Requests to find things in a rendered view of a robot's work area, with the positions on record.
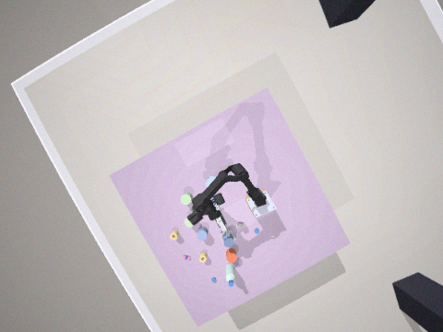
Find yellow cylinder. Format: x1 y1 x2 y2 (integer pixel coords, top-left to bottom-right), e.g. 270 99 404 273
170 230 178 240
199 252 207 263

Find orange cylinder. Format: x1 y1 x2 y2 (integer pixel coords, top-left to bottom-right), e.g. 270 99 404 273
226 248 237 263

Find pale blue round disc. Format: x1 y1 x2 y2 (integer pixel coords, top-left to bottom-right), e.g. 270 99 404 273
206 176 216 187

